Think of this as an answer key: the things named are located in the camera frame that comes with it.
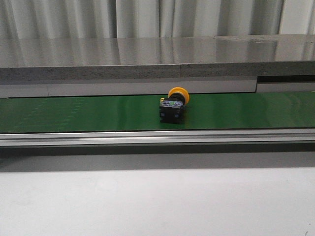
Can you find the yellow black push button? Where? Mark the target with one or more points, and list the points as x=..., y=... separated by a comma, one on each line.
x=172, y=109

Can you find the green conveyor belt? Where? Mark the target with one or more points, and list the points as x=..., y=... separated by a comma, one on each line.
x=141, y=112

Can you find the grey stone countertop slab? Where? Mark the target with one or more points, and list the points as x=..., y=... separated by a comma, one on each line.
x=65, y=60

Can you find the white pleated curtain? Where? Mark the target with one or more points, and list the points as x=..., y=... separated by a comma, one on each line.
x=50, y=19

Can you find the grey rear conveyor rail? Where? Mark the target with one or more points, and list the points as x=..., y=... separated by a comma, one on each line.
x=220, y=84

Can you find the aluminium front conveyor rail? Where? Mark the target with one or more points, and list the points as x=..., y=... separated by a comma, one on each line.
x=164, y=137

